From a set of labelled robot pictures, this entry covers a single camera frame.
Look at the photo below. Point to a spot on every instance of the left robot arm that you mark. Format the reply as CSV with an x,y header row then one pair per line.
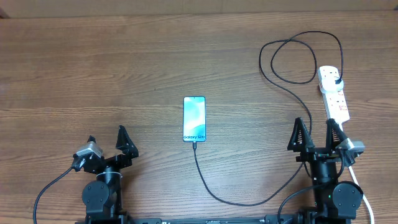
x,y
103,197

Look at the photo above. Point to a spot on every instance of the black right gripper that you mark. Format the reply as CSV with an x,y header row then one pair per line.
x,y
323,152

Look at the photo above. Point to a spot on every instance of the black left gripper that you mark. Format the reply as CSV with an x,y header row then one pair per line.
x,y
130,150

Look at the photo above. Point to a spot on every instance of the white power extension strip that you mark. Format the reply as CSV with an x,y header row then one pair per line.
x,y
335,103

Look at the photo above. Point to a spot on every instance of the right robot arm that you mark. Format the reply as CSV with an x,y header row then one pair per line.
x,y
335,201

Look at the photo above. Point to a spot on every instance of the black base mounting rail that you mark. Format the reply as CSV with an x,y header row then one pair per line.
x,y
268,219

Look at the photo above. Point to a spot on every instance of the white charger plug adapter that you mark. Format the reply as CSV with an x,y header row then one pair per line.
x,y
330,85

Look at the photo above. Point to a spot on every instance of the Samsung Galaxy smartphone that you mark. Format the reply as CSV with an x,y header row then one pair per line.
x,y
194,119

